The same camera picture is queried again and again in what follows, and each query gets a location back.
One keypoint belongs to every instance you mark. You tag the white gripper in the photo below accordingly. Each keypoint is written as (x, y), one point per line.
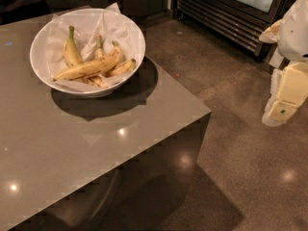
(295, 33)

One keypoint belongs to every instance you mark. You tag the long yellow banana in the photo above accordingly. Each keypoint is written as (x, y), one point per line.
(94, 67)

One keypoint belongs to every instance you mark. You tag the right yellow banana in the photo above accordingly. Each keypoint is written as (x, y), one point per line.
(122, 68)

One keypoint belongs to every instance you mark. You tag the small middle banana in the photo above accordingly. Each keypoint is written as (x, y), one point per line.
(99, 52)

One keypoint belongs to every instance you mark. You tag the bottom spotted banana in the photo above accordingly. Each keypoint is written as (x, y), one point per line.
(93, 81)

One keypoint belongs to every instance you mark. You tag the white bowl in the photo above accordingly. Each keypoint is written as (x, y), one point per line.
(41, 64)

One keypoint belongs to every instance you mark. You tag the green-stemmed banana on left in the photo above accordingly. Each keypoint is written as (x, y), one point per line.
(72, 56)

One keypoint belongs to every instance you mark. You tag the black glass-door refrigerator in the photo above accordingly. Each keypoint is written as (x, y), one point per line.
(242, 21)

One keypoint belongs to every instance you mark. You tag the white paper liner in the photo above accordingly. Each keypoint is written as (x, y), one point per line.
(93, 26)

